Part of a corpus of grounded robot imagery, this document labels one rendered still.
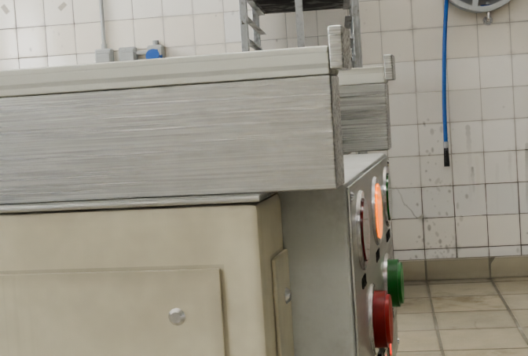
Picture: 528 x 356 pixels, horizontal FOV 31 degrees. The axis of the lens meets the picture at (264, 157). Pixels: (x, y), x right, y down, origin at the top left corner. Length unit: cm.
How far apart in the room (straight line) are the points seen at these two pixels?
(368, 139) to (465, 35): 396
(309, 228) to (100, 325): 10
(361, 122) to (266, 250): 29
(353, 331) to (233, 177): 10
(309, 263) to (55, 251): 12
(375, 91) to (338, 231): 26
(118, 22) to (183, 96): 440
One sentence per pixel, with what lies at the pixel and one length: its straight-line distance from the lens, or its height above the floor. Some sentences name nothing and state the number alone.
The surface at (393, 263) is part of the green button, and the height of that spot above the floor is 77.
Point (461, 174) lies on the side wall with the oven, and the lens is 464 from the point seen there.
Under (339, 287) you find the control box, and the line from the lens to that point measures 45.
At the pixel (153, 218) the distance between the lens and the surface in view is 41.
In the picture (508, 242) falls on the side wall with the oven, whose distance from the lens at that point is 470.
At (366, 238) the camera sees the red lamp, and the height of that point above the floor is 81.
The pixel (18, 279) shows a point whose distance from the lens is 44.
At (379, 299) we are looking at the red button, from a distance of 51.
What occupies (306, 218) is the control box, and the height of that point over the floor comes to 82.
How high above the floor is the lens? 88
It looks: 3 degrees down
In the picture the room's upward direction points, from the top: 4 degrees counter-clockwise
